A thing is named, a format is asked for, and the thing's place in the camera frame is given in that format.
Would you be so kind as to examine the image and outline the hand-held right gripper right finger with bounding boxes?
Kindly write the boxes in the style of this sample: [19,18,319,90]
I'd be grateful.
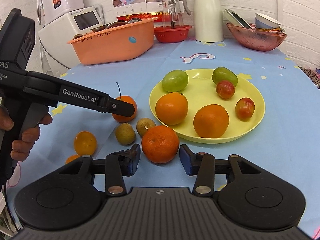
[179,144,262,196]

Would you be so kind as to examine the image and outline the brown longan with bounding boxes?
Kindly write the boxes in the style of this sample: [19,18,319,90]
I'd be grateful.
[115,123,136,145]
[136,118,157,137]

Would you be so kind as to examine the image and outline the metal bowls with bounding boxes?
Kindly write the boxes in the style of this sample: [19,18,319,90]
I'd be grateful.
[91,19,140,33]

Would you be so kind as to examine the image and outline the pink glass bowl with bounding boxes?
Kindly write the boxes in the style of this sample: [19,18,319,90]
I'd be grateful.
[226,22,288,52]

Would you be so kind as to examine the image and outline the red plum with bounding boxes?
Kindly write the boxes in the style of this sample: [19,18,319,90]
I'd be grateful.
[235,97,255,121]
[216,80,236,100]

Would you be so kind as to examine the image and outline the reddish orange mandarin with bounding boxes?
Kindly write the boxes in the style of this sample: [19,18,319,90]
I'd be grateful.
[141,125,180,164]

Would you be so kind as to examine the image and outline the light green fruit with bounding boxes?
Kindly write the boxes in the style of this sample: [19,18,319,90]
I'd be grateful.
[162,69,189,93]

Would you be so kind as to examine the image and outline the white thermos jug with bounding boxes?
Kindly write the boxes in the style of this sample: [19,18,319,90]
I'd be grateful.
[182,0,224,43]

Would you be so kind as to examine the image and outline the blue and white bowl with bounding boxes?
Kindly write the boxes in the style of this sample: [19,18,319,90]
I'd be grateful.
[255,12,282,30]

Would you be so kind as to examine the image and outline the yellow plastic plate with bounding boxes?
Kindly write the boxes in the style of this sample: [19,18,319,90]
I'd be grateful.
[149,69,265,144]

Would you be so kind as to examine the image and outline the tangerine with dark stem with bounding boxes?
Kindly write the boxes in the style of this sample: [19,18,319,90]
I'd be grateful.
[111,82,138,123]

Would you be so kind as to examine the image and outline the white appliance with screen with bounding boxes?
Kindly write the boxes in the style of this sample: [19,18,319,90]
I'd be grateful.
[39,5,104,77]

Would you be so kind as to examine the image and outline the small orange kumquat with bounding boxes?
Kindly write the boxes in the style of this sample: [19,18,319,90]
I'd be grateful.
[74,131,97,156]
[65,154,83,165]

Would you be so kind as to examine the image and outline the leopard pattern cloth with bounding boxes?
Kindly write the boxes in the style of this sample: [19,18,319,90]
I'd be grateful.
[297,66,320,89]

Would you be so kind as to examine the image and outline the orange plastic basket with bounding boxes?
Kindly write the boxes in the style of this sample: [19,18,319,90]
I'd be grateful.
[67,17,159,66]

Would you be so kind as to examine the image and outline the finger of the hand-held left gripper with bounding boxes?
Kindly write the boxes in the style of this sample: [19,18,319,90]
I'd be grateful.
[24,71,138,117]

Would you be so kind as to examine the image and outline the glass pitcher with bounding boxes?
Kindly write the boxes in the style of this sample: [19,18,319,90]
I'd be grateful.
[162,0,184,29]

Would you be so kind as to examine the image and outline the large orange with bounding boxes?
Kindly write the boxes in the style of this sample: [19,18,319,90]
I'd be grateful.
[193,104,230,139]
[155,92,188,126]

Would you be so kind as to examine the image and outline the patterned rim bowl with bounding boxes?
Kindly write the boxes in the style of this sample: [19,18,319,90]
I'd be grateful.
[255,27,285,34]

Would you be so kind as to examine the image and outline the red plastic basket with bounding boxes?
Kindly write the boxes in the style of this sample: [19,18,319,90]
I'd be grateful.
[153,25,192,43]

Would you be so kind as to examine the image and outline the dark green fruit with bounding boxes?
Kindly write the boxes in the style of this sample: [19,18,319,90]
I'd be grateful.
[212,67,238,87]

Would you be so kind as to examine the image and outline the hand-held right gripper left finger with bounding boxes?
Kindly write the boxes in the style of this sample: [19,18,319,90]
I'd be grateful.
[59,144,141,197]

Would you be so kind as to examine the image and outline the person's left hand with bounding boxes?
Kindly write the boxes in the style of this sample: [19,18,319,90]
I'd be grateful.
[0,106,53,162]

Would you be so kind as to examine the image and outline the green rimmed bowl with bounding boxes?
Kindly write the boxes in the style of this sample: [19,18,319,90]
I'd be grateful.
[223,8,252,29]

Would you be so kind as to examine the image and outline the blue printed tablecloth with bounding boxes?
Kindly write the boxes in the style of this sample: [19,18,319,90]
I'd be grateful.
[0,39,320,205]

